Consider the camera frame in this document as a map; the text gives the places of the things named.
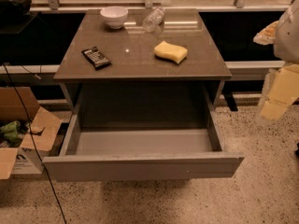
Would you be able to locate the dark object on shelf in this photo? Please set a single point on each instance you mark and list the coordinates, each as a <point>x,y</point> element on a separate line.
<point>14,8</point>

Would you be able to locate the yellow sponge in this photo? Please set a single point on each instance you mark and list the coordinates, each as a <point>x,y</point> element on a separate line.
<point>171,52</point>

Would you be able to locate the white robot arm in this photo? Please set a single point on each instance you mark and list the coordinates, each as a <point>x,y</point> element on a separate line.
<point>286,44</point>

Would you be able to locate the grey cabinet with glossy top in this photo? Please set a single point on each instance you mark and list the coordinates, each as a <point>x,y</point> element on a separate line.
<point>131,51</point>

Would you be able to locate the open grey top drawer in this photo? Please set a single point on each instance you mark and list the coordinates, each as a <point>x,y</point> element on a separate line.
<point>143,131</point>

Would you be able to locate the open cardboard box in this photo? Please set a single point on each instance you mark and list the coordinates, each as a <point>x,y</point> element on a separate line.
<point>38,132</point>

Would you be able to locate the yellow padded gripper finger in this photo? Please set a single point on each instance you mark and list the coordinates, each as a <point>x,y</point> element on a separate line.
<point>267,35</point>
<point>280,91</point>

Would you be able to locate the black rxbar chocolate wrapper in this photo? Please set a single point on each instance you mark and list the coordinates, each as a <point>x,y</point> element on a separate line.
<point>96,58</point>

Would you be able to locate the white ceramic bowl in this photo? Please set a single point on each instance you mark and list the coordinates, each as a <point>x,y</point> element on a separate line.
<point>114,17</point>

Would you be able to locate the clear plastic water bottle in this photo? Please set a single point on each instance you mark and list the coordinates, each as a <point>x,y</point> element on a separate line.
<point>153,19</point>

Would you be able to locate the green bag in box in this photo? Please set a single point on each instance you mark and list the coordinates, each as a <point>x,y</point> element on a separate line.
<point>10,133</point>

